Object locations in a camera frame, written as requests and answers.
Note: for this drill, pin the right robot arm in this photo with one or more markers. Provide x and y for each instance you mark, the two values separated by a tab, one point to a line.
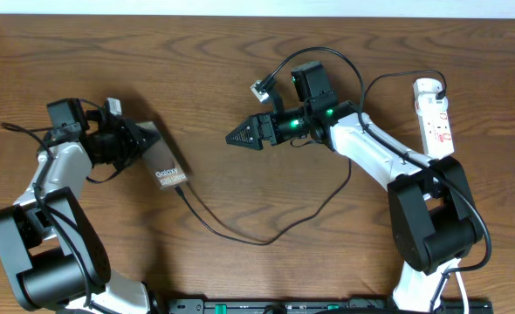
433	219

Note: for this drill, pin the white power strip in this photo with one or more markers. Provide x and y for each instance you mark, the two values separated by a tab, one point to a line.
434	124

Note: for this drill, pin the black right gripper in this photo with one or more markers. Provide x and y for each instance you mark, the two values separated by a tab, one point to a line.
254	132

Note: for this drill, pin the bronze Samsung Galaxy smartphone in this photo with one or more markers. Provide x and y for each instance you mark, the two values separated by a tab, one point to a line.
160	160

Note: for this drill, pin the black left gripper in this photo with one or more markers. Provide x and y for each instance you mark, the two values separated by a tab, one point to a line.
131	130

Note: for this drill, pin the white USB charger plug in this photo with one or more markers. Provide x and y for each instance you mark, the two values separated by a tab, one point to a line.
429	85

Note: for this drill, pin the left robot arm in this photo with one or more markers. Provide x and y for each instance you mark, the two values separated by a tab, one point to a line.
49	250

